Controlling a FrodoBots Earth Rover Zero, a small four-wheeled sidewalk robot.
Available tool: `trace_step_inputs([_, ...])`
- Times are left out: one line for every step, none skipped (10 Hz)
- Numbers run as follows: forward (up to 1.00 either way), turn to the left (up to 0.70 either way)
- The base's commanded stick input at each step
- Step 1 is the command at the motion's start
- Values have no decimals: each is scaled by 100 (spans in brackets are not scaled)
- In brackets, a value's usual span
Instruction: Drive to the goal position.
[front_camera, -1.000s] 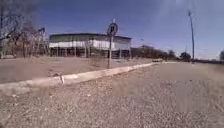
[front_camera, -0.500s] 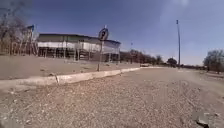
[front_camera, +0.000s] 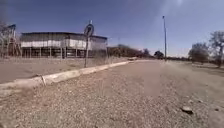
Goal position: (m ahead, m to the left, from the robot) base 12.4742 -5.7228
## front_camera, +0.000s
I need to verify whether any row of distant trees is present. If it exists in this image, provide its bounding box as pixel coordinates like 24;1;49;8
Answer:
107;44;165;60

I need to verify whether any grey gravel road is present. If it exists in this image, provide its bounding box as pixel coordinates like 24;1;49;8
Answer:
0;59;224;128

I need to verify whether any round sign on pole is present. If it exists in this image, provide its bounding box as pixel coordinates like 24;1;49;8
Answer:
83;20;95;69

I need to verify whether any pale concrete kerb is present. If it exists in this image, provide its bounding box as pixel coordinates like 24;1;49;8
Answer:
0;59;138;98

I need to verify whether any long low building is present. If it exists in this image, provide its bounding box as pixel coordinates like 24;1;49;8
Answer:
19;31;109;59

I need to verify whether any tall lamp pole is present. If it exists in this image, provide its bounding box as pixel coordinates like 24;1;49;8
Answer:
161;15;168;62

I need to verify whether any bare dirt ground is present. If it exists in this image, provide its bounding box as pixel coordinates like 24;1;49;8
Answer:
0;56;129;84

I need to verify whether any dark stone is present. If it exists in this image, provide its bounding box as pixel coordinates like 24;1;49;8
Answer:
180;105;194;115

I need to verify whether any dark leafy tree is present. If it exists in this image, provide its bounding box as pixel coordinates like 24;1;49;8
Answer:
187;42;210;64

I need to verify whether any bare tree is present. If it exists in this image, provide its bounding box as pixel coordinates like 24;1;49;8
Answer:
209;30;224;69

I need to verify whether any metal frame tower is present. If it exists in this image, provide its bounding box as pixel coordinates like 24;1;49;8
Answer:
0;23;22;58

